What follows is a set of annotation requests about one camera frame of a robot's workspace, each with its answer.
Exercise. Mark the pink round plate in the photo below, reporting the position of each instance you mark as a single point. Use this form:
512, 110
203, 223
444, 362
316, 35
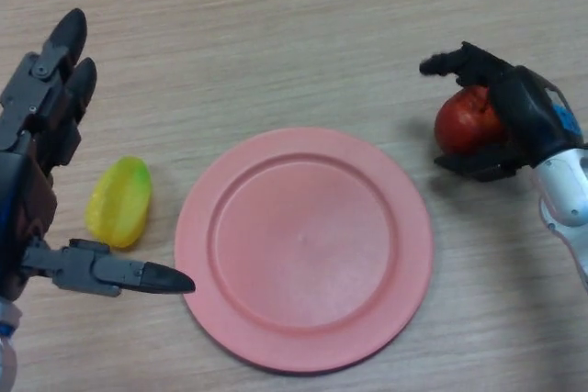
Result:
303, 249

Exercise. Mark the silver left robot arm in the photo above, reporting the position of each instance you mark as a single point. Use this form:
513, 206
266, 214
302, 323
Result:
5, 346

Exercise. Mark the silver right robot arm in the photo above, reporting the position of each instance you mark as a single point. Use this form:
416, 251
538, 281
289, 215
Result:
565, 190

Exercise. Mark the yellow green starfruit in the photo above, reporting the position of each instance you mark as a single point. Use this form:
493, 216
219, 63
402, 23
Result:
119, 204

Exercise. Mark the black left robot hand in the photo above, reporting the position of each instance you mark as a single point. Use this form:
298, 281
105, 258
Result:
32, 112

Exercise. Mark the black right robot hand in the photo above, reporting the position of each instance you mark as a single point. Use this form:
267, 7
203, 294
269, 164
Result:
528, 112

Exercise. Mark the red apple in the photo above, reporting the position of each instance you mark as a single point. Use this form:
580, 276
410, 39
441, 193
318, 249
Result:
464, 123

